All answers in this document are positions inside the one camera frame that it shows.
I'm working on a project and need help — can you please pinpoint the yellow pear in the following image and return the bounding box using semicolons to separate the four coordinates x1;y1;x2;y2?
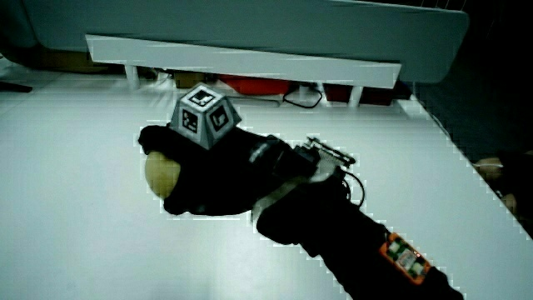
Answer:
144;150;182;200

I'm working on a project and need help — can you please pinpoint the pale grey back panel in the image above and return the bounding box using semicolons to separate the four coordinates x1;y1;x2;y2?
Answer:
21;0;471;84

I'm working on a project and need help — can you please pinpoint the dark red box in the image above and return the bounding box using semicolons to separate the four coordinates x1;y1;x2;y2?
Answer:
323;82;412;106

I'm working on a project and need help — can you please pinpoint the white low shelf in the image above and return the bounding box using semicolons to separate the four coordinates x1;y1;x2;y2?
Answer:
85;33;403;108

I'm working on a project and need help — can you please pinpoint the person's right forearm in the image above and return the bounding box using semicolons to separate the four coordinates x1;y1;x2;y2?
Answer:
252;174;464;300

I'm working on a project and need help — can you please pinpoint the small cardboard box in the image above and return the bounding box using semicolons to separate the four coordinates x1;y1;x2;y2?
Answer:
173;71;207;89

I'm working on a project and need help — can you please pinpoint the black cable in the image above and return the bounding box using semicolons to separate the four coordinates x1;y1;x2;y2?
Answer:
282;84;324;110

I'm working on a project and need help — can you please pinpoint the person's right hand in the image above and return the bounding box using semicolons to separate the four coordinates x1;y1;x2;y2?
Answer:
137;82;357;217

